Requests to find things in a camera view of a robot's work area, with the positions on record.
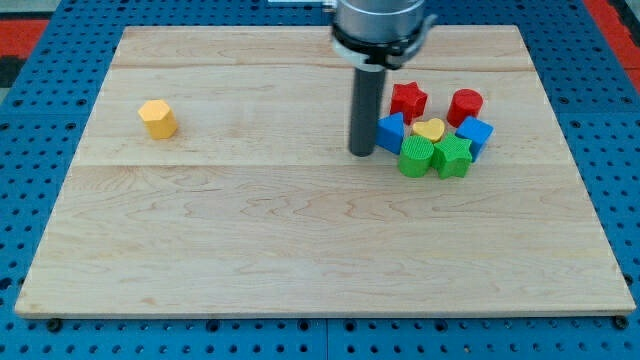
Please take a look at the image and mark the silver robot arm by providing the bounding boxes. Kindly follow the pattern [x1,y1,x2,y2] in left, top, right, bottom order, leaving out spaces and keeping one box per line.
[331,0,437,157]

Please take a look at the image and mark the red cylinder block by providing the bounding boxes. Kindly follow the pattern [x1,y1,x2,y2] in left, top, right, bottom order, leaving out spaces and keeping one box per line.
[447,88,484,128]

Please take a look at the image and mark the red star block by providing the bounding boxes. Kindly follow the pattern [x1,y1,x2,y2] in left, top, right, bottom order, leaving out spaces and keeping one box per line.
[389,82,428,126]

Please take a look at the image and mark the yellow heart block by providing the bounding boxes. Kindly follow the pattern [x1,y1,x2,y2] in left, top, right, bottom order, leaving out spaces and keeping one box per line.
[411,118,446,143]

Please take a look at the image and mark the light wooden board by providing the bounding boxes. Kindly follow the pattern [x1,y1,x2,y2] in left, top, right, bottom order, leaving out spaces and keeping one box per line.
[15,26,635,319]

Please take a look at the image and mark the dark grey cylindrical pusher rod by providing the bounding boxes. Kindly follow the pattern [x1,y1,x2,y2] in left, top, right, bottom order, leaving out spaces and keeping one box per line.
[348,69,386,157]

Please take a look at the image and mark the green star block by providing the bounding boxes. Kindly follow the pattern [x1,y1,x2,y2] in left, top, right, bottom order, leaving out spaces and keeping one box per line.
[431,133,472,179]

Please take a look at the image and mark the yellow hexagon block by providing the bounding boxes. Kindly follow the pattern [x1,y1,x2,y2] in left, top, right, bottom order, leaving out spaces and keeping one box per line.
[137,99,178,140]

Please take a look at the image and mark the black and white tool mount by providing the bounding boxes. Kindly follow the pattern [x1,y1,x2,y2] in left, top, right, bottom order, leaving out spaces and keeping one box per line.
[331,14,437,70]

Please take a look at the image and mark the green cylinder block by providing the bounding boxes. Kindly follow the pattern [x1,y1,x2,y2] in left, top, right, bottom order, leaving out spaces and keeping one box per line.
[398,135,434,178]

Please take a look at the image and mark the blue cube block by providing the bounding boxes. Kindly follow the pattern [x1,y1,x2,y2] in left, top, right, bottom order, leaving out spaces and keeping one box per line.
[455,116,494,162]

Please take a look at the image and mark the blue triangle block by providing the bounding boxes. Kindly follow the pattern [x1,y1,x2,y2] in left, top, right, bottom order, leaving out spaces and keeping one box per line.
[375,112,405,155]

